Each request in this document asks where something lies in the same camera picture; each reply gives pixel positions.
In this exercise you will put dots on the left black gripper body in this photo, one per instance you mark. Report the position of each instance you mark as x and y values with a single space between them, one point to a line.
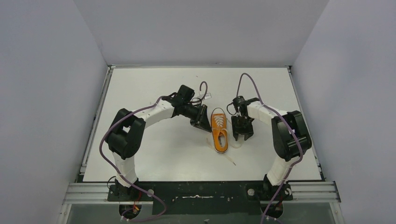
200 116

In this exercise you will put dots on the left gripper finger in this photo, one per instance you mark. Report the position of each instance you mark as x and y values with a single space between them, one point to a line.
202 125
204 119

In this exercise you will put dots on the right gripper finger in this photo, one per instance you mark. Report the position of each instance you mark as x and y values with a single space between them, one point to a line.
249 132
236 133

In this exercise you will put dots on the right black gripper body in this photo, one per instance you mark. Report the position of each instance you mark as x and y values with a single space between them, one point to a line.
242 123

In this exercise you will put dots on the orange canvas sneaker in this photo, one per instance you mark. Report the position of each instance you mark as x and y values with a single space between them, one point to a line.
218 121

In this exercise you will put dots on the cream shoelace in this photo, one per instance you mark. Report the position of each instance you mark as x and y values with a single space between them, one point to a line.
231 144

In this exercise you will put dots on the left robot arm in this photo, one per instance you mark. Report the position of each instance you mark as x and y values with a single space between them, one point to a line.
125 134

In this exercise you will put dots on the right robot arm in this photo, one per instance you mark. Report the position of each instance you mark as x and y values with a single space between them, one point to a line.
290 135

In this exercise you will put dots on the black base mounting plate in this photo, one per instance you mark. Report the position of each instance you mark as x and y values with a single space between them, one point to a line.
197 198

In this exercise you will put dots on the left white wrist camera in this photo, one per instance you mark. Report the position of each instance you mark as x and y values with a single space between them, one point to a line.
207 96

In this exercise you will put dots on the aluminium right table rail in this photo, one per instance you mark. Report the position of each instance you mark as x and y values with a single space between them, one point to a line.
302 112

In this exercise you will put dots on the aluminium front rail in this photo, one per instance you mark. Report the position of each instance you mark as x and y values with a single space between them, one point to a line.
302 192

